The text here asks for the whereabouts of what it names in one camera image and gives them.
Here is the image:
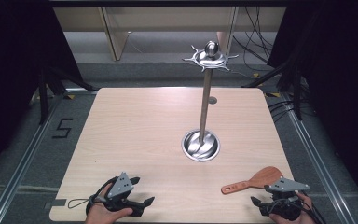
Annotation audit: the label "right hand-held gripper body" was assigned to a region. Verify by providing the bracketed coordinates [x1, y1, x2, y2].
[258, 176, 310, 222]

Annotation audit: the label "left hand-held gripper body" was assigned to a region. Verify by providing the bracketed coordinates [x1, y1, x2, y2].
[103, 172, 145, 218]

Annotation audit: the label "brown wooden spatula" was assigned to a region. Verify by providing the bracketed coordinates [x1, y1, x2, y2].
[220, 166, 284, 196]

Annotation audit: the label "steel utensil rack with hooks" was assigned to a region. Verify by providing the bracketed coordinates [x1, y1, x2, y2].
[181, 40, 240, 163]

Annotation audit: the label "person's left hand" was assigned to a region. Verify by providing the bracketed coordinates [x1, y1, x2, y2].
[84, 183, 134, 224]

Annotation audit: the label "person's right hand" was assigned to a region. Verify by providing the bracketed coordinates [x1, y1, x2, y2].
[268, 191, 317, 224]

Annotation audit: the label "black tripod stand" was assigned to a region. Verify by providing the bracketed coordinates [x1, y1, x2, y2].
[241, 57, 305, 121]
[36, 62, 98, 126]

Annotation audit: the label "black curtain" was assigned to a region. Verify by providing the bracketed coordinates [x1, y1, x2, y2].
[0, 0, 86, 183]
[267, 0, 358, 207]

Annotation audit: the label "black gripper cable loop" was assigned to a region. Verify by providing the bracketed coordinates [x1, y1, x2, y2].
[67, 175, 119, 217]

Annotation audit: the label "aluminium floor rail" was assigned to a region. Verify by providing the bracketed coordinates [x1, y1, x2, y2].
[280, 92, 357, 224]
[0, 92, 65, 224]

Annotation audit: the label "black gripper cable bundle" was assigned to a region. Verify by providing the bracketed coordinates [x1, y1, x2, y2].
[300, 199, 328, 224]

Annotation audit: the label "black floor cables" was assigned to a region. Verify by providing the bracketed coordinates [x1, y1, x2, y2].
[268, 98, 296, 123]

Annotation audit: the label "light wooden furniture frame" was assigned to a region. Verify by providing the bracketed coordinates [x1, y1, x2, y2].
[53, 7, 287, 62]

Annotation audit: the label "hanging black cables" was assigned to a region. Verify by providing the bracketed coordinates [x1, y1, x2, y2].
[231, 7, 275, 63]

